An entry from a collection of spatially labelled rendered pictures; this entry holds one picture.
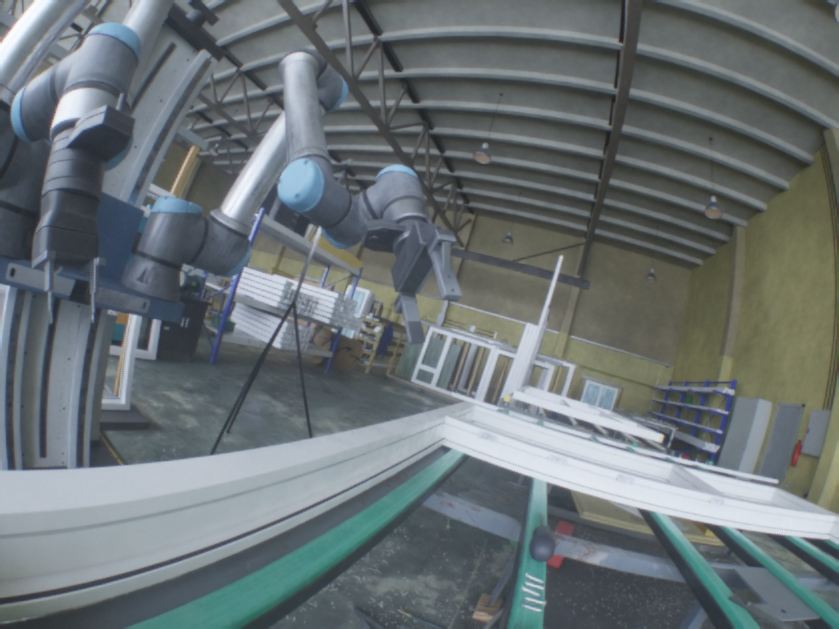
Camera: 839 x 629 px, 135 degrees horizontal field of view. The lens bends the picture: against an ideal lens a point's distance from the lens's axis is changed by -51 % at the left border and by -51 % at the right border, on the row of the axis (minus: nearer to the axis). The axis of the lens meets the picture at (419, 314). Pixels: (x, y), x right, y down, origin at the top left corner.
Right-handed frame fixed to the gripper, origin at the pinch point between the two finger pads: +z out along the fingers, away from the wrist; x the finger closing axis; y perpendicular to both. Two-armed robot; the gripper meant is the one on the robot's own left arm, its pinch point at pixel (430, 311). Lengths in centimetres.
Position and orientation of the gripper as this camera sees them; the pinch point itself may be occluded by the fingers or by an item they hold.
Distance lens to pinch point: 55.5
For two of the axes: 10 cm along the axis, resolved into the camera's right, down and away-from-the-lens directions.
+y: 9.1, 0.3, 4.1
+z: 1.9, 8.5, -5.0
